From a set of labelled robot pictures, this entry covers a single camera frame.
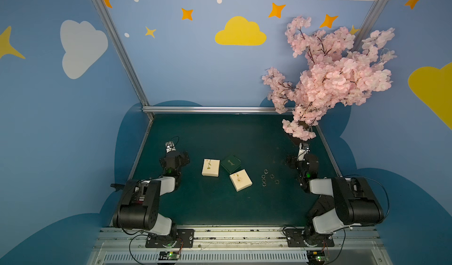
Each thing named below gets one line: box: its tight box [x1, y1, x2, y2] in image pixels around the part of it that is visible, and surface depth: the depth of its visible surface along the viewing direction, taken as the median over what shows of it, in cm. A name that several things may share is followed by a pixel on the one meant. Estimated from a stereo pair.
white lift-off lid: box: [201, 158, 221, 178], surface depth 95 cm
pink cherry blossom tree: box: [261, 15, 398, 141], surface depth 73 cm
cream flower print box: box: [229, 169, 253, 192], surface depth 90 cm
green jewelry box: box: [220, 154, 242, 175], surface depth 97 cm
